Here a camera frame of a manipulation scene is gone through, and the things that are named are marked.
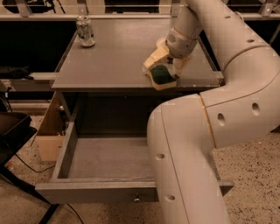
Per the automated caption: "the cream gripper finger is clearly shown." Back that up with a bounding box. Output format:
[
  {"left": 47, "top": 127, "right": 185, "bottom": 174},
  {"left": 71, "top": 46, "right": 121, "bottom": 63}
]
[
  {"left": 143, "top": 46, "right": 170, "bottom": 70},
  {"left": 173, "top": 56, "right": 190, "bottom": 77}
]

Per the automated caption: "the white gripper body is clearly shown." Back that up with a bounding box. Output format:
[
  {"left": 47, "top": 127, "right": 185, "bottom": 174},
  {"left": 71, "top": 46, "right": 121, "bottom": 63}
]
[{"left": 165, "top": 28, "right": 197, "bottom": 59}]

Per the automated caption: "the green and yellow sponge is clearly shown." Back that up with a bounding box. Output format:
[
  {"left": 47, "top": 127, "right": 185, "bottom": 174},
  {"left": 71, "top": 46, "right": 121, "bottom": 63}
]
[{"left": 146, "top": 65, "right": 177, "bottom": 91}]

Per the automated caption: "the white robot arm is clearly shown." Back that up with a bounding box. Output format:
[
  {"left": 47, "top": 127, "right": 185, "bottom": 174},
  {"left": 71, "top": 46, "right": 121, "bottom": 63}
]
[{"left": 143, "top": 0, "right": 280, "bottom": 224}]

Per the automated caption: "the grey open top drawer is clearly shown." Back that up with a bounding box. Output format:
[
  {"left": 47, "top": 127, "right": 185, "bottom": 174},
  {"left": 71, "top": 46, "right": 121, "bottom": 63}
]
[{"left": 36, "top": 94, "right": 232, "bottom": 206}]

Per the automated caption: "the metal drawer knob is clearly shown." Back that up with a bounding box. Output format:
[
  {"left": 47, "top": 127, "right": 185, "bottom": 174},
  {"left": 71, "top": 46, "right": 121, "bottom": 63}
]
[{"left": 133, "top": 197, "right": 141, "bottom": 203}]

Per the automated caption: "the white bowl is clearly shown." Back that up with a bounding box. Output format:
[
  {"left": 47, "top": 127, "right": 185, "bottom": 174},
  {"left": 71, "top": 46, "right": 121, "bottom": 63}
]
[{"left": 156, "top": 38, "right": 167, "bottom": 51}]

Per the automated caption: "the grey wooden cabinet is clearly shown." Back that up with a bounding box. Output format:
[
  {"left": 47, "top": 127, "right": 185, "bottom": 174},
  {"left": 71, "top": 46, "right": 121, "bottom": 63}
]
[{"left": 52, "top": 18, "right": 222, "bottom": 136}]

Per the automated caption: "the crushed silver can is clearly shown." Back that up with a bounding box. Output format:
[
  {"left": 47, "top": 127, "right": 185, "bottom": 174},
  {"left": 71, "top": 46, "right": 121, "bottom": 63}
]
[{"left": 76, "top": 16, "right": 95, "bottom": 47}]

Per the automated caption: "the cardboard box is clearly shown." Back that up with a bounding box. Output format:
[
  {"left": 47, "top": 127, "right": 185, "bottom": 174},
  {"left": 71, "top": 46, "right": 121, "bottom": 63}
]
[{"left": 36, "top": 93, "right": 68, "bottom": 162}]

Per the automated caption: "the black chair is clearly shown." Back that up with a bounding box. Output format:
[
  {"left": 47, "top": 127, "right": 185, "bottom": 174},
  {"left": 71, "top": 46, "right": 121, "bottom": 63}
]
[{"left": 0, "top": 112, "right": 59, "bottom": 224}]

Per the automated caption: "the metal frame rail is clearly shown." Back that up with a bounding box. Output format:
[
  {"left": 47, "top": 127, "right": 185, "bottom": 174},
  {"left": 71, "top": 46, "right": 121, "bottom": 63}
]
[{"left": 0, "top": 73, "right": 58, "bottom": 92}]

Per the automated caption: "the black object on rail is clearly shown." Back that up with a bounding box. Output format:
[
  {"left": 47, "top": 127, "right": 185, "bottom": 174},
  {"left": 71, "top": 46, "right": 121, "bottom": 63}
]
[{"left": 0, "top": 66, "right": 33, "bottom": 80}]

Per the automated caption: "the black floor cable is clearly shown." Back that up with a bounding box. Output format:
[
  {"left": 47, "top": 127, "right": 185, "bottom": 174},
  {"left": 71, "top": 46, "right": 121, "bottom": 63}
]
[{"left": 14, "top": 152, "right": 86, "bottom": 224}]

